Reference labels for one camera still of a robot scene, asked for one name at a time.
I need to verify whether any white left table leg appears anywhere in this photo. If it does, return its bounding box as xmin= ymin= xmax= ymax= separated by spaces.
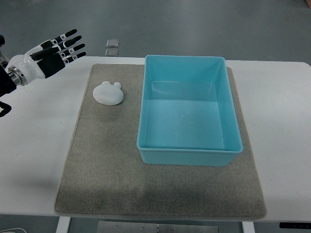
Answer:
xmin=56 ymin=216 xmax=71 ymax=233

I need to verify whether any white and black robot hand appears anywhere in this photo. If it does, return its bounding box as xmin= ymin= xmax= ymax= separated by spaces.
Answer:
xmin=5 ymin=29 xmax=86 ymax=86

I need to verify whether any grey felt mat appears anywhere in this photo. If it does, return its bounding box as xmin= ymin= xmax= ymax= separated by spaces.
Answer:
xmin=54 ymin=64 xmax=267 ymax=221

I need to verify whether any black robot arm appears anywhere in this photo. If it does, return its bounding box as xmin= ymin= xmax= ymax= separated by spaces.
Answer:
xmin=0 ymin=52 xmax=17 ymax=117

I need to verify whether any white table leg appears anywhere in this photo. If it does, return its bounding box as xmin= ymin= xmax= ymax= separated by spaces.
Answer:
xmin=242 ymin=221 xmax=255 ymax=233
xmin=56 ymin=216 xmax=71 ymax=233

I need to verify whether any black table control panel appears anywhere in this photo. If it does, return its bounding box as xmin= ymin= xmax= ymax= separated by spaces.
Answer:
xmin=279 ymin=222 xmax=311 ymax=230

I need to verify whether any metal floor plate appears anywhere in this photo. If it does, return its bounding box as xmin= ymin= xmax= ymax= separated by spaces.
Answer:
xmin=106 ymin=39 xmax=119 ymax=48
xmin=105 ymin=49 xmax=118 ymax=57

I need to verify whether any metal table base plate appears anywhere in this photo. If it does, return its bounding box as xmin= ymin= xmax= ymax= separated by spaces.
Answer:
xmin=97 ymin=221 xmax=219 ymax=233

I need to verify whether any white frog toy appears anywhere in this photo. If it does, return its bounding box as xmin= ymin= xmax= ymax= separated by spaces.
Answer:
xmin=93 ymin=81 xmax=124 ymax=106

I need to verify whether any upper metal floor plate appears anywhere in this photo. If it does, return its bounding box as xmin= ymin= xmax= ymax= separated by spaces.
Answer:
xmin=106 ymin=39 xmax=119 ymax=48

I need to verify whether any blue plastic box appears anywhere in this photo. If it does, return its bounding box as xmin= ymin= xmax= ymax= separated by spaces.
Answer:
xmin=137 ymin=55 xmax=243 ymax=166

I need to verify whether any lower metal floor plate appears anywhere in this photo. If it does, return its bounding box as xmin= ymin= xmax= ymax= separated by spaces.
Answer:
xmin=105 ymin=49 xmax=118 ymax=57

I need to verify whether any white right table leg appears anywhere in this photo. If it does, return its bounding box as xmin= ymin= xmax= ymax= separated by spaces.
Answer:
xmin=242 ymin=221 xmax=255 ymax=233

